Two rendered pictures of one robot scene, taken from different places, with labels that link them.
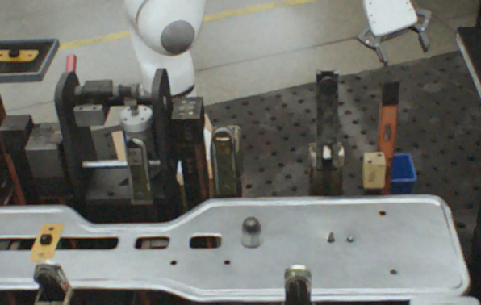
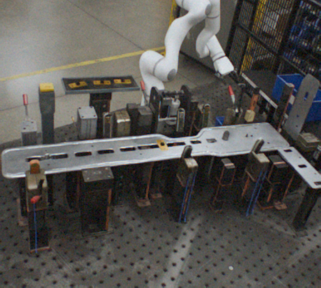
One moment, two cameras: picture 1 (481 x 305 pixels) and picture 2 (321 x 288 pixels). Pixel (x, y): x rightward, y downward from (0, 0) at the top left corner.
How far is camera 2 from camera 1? 1.27 m
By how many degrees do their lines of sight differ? 25
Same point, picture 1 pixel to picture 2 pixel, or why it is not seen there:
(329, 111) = (239, 97)
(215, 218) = (209, 133)
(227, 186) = (205, 124)
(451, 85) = (223, 93)
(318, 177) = (233, 118)
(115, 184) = (162, 127)
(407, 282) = (274, 145)
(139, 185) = (180, 125)
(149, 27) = (163, 71)
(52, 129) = (144, 108)
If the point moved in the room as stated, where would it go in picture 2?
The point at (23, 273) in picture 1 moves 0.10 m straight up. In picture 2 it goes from (163, 154) to (166, 137)
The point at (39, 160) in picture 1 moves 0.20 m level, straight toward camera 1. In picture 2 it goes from (145, 118) to (173, 138)
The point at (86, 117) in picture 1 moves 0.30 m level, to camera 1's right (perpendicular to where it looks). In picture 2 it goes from (167, 101) to (218, 95)
